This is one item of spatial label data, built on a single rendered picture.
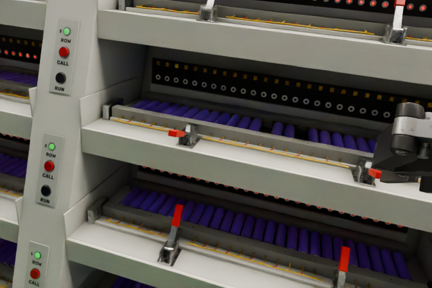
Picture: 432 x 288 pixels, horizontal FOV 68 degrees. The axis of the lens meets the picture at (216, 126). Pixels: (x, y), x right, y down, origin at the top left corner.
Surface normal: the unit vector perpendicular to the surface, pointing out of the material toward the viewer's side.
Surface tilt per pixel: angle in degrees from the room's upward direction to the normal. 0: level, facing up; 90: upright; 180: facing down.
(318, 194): 107
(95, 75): 90
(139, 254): 17
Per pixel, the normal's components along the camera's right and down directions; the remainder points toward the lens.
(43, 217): -0.22, 0.04
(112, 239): 0.10, -0.93
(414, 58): -0.26, 0.33
